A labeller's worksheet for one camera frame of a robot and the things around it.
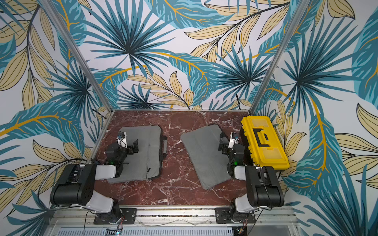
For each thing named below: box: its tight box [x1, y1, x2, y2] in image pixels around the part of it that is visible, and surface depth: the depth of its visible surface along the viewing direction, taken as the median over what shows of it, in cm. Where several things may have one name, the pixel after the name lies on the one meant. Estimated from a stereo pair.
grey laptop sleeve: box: [180, 124, 231, 191], surface depth 92 cm
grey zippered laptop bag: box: [107, 125, 168, 184], surface depth 92 cm
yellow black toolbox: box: [241, 115, 290, 171], surface depth 85 cm
